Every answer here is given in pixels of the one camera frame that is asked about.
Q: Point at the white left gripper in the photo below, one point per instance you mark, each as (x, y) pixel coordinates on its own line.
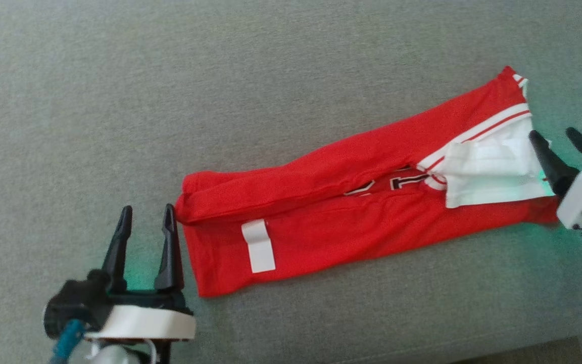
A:
(144, 321)

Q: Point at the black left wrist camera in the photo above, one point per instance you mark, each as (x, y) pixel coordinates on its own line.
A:
(76, 303)

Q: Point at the red and white jersey garment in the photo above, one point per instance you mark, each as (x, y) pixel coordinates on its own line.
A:
(331, 222)

